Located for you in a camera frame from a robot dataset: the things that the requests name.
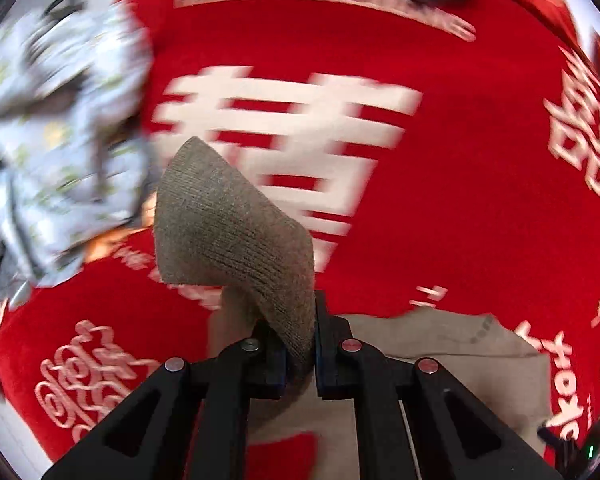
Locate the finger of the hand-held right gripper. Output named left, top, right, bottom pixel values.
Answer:
left=537, top=425, right=582, bottom=457

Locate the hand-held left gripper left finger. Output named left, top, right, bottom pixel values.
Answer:
left=42, top=321, right=288, bottom=480

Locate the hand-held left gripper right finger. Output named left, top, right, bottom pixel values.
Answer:
left=312, top=290, right=565, bottom=480

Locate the grey-brown knit garment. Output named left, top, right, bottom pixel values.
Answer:
left=152, top=136, right=553, bottom=480

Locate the red printed blanket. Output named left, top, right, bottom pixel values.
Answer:
left=0, top=0, right=600, bottom=480

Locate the light blue floral garment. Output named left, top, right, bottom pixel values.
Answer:
left=0, top=2, right=156, bottom=311

